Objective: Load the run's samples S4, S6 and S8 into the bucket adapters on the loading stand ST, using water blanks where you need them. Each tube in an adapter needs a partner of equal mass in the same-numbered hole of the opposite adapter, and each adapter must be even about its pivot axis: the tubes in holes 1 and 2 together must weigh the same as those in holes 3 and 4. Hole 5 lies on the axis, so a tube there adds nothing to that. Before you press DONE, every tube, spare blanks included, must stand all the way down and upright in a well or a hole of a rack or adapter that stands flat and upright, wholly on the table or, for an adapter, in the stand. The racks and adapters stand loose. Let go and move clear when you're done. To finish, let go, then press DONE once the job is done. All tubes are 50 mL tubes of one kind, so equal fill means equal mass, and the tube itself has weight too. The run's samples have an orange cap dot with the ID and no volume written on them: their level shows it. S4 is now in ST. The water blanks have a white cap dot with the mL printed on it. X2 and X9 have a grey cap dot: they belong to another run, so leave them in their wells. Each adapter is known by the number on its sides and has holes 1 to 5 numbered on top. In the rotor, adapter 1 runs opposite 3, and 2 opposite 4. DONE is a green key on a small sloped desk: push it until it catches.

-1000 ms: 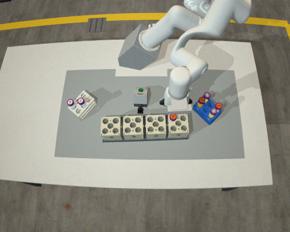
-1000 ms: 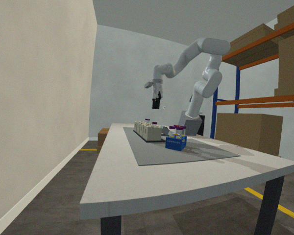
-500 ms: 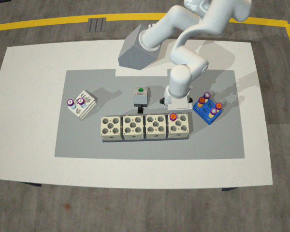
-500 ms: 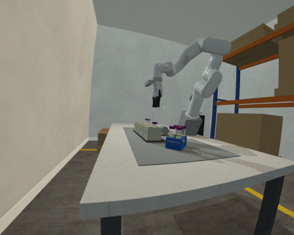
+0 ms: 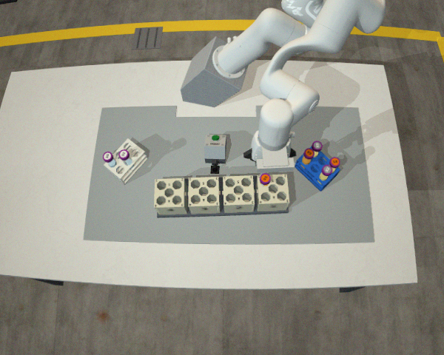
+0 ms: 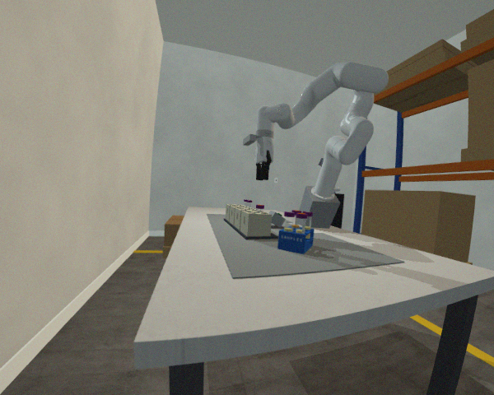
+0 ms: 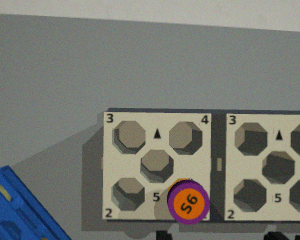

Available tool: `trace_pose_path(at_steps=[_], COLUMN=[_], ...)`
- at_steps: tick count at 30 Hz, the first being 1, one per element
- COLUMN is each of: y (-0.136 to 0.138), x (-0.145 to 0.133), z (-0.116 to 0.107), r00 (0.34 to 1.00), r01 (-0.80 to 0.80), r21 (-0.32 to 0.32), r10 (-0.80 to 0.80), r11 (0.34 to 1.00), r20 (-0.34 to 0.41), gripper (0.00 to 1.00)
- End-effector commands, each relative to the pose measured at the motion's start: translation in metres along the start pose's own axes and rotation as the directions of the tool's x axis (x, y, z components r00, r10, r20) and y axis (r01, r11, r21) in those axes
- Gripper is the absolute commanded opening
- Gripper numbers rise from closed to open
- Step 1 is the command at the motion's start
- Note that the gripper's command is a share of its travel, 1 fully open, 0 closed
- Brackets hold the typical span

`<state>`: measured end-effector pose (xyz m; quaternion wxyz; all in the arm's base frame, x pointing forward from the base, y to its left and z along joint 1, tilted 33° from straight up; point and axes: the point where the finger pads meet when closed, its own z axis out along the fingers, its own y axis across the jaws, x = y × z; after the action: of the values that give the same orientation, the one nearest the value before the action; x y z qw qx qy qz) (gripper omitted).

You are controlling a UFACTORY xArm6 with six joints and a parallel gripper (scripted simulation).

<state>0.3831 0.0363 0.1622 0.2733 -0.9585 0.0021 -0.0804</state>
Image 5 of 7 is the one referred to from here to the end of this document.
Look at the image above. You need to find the grey bench mat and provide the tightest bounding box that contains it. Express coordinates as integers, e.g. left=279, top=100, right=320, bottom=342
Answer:
left=84, top=105, right=374, bottom=245

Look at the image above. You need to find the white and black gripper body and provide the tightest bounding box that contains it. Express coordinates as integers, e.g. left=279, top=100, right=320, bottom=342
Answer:
left=251, top=131, right=291, bottom=161

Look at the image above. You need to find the white tube rack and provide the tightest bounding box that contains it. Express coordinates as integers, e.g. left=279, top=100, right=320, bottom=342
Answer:
left=104, top=141, right=149, bottom=185

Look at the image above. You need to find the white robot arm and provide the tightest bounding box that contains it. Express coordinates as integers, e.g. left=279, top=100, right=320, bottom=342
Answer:
left=212, top=0, right=386, bottom=173

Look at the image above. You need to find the blue tube rack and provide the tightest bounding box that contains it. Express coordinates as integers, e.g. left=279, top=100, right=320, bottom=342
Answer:
left=295, top=151, right=340, bottom=191

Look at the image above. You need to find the beige bucket adapter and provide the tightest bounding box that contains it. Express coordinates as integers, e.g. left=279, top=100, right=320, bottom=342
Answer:
left=188, top=177, right=221, bottom=214
left=154, top=178, right=187, bottom=215
left=222, top=175, right=255, bottom=213
left=256, top=174, right=289, bottom=212

